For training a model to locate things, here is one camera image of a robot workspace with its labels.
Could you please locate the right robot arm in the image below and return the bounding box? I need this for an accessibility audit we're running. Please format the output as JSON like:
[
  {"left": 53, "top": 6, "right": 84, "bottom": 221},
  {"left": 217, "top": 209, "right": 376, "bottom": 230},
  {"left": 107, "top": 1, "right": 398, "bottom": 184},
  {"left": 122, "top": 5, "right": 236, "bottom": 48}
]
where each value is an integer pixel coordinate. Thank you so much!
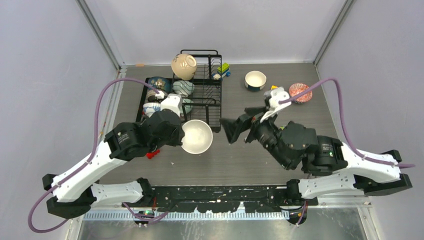
[{"left": 220, "top": 107, "right": 413, "bottom": 205}]

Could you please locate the beige bowl with flower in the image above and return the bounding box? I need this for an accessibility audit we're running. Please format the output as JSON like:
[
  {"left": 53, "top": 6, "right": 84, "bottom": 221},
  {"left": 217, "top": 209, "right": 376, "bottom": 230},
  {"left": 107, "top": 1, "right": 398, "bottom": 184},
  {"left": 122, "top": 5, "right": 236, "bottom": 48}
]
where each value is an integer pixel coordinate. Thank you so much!
[{"left": 181, "top": 119, "right": 213, "bottom": 155}]

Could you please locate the black wire dish rack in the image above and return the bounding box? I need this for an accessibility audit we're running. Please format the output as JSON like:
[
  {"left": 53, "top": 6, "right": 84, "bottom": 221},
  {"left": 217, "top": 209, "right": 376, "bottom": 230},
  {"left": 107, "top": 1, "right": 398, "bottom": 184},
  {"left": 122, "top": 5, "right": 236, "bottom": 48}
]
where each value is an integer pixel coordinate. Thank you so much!
[{"left": 135, "top": 49, "right": 222, "bottom": 133}]

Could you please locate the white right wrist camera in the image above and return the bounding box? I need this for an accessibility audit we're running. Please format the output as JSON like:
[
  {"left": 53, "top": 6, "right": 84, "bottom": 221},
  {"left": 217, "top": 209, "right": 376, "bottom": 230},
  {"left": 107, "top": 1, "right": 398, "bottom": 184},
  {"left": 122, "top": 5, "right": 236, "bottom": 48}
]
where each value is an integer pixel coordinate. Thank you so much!
[{"left": 260, "top": 87, "right": 292, "bottom": 123}]

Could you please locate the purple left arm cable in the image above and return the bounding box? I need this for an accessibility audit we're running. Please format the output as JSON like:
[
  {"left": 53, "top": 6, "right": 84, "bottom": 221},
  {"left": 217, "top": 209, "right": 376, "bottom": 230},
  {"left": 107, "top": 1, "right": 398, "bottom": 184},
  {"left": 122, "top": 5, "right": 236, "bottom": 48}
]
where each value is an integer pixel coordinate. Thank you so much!
[{"left": 27, "top": 77, "right": 170, "bottom": 234}]

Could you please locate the red white window block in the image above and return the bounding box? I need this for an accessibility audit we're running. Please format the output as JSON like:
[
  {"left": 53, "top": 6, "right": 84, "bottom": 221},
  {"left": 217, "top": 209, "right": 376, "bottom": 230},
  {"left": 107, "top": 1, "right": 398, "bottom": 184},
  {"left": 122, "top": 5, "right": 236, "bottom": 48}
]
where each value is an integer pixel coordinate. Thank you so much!
[{"left": 145, "top": 149, "right": 161, "bottom": 160}]

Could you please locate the pale green ceramic bowl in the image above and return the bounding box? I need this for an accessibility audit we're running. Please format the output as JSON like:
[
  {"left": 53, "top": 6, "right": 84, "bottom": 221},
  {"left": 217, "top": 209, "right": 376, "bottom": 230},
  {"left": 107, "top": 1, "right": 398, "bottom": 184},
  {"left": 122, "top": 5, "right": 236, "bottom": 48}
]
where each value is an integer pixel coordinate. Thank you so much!
[{"left": 179, "top": 98, "right": 194, "bottom": 115}]

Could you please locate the green blue toy car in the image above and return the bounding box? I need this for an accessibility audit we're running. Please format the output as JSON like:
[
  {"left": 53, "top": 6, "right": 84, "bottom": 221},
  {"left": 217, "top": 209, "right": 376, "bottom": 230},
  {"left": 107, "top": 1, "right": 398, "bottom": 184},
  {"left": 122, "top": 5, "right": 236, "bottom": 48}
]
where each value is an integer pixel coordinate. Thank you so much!
[{"left": 212, "top": 62, "right": 231, "bottom": 80}]

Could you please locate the teal bowl white inside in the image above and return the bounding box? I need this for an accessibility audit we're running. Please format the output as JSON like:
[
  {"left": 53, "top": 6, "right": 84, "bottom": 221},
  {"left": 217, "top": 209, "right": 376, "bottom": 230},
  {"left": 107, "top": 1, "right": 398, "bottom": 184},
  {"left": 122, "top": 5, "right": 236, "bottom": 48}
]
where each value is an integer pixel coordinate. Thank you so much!
[{"left": 244, "top": 70, "right": 267, "bottom": 92}]

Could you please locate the brown patterned band bowl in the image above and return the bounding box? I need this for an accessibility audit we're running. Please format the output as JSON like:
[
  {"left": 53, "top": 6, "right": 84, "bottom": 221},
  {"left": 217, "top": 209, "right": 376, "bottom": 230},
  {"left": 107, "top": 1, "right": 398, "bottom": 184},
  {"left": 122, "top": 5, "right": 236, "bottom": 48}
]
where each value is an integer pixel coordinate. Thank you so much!
[{"left": 146, "top": 90, "right": 163, "bottom": 103}]

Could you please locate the red white patterned bowl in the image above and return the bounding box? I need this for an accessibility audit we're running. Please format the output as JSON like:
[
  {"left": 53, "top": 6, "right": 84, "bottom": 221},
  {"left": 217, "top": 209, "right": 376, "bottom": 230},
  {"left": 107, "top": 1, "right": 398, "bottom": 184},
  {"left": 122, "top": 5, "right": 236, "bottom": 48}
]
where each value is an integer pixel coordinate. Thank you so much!
[{"left": 288, "top": 83, "right": 313, "bottom": 105}]

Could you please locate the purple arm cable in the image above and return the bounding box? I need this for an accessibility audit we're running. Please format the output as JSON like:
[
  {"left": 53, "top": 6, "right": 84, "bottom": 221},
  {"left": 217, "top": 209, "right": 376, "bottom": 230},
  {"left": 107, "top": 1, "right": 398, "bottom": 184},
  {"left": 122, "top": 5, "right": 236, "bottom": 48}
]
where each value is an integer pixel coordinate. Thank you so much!
[
  {"left": 279, "top": 77, "right": 416, "bottom": 227},
  {"left": 27, "top": 77, "right": 170, "bottom": 234}
]

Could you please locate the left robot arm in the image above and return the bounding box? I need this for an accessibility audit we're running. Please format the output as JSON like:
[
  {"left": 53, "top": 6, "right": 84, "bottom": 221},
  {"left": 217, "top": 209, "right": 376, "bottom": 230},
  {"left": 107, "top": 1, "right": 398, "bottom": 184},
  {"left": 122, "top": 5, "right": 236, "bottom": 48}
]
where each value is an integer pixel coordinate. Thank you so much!
[{"left": 42, "top": 109, "right": 185, "bottom": 219}]

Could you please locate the dark blue glazed bowl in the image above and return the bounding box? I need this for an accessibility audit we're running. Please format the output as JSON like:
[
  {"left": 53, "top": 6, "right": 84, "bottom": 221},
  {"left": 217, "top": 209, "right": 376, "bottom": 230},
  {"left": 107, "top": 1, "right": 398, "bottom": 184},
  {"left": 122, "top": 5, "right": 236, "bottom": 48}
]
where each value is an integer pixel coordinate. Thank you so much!
[{"left": 147, "top": 76, "right": 172, "bottom": 94}]

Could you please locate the beige bowl with brown markings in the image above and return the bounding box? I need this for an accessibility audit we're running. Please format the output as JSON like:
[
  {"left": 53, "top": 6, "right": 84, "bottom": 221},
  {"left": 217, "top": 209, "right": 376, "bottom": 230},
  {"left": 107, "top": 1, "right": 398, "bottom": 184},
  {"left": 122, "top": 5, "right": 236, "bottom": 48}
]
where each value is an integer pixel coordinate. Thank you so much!
[{"left": 171, "top": 53, "right": 197, "bottom": 81}]

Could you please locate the white blue floral bowl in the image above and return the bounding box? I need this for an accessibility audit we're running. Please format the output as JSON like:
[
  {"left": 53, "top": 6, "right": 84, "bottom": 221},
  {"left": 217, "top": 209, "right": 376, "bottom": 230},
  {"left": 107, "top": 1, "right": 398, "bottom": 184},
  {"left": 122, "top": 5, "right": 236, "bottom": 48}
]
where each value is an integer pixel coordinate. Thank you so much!
[{"left": 142, "top": 102, "right": 161, "bottom": 118}]

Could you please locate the perforated metal rail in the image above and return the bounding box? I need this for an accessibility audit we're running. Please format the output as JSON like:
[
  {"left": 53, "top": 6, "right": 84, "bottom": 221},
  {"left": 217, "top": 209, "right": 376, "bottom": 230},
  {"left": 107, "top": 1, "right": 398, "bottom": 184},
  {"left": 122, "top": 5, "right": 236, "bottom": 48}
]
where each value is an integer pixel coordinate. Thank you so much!
[{"left": 82, "top": 208, "right": 290, "bottom": 221}]

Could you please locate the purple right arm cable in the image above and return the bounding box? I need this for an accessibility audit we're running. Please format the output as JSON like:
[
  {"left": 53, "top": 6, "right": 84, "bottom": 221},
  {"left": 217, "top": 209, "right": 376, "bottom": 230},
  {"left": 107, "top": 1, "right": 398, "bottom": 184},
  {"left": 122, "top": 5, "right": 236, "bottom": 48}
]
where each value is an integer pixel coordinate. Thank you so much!
[{"left": 279, "top": 77, "right": 416, "bottom": 227}]

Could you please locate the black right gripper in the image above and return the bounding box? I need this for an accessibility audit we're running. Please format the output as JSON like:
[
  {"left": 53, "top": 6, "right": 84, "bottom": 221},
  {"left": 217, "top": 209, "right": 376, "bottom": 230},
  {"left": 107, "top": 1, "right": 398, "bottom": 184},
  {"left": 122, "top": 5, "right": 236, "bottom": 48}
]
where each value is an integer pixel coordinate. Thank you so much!
[{"left": 216, "top": 106, "right": 289, "bottom": 169}]

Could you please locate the light blue dotted bowl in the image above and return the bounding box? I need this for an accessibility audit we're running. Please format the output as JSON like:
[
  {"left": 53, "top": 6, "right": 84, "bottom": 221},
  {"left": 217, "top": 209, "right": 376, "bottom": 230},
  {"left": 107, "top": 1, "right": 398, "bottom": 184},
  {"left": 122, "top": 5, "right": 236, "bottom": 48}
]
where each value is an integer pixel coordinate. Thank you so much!
[{"left": 172, "top": 80, "right": 195, "bottom": 97}]

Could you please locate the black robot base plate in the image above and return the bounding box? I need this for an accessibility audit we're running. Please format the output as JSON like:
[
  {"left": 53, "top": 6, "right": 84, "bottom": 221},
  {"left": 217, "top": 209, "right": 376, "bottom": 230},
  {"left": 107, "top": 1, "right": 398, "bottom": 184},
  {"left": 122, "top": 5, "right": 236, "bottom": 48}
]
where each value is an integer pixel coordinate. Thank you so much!
[{"left": 121, "top": 185, "right": 320, "bottom": 215}]

